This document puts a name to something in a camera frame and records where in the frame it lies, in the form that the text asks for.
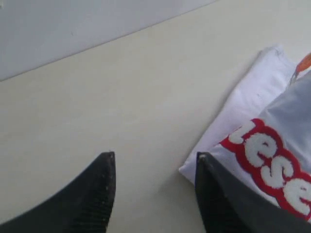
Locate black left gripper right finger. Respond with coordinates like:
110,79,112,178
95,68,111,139
195,152,311,233

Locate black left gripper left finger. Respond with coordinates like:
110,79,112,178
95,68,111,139
0,151,116,233

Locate white t-shirt red Chinese lettering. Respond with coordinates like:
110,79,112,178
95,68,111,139
193,47,311,222

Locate orange size tag on string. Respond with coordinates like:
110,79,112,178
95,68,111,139
289,53,311,85

